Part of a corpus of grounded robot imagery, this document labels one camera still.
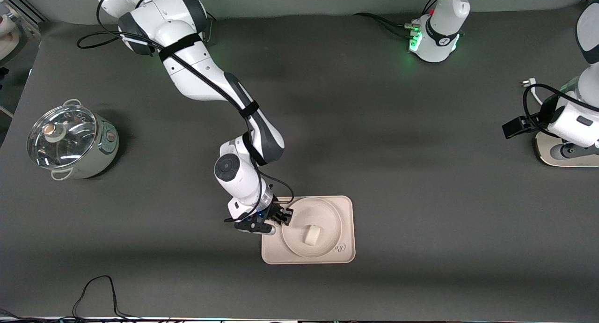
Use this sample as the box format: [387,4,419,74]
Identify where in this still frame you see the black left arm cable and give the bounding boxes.
[523,83,599,127]

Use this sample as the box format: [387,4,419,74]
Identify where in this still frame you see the round beige plate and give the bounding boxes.
[282,197,343,258]

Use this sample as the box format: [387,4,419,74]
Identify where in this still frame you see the pale green electric pot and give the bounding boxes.
[27,98,120,181]

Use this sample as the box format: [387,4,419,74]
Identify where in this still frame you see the beige rabbit print tray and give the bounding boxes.
[261,196,356,265]

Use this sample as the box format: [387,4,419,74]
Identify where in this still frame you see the black left arm base cables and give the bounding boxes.
[353,13,417,39]

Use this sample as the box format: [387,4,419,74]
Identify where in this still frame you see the white round background object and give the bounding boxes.
[0,12,22,61]

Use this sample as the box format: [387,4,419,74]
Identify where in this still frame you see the white toaster cable with plug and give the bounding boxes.
[522,78,546,106]

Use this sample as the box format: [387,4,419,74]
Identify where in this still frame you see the thin black looped table cable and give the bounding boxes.
[73,275,141,321]

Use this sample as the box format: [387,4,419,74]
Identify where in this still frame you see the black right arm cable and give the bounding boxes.
[77,0,295,220]

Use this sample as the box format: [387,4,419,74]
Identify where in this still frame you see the cream toaster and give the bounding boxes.
[533,132,599,167]

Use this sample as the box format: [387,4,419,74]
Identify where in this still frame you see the aluminium frame rail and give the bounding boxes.
[0,0,47,24]

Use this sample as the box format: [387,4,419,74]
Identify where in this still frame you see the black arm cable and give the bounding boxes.
[77,0,295,220]
[523,83,599,127]

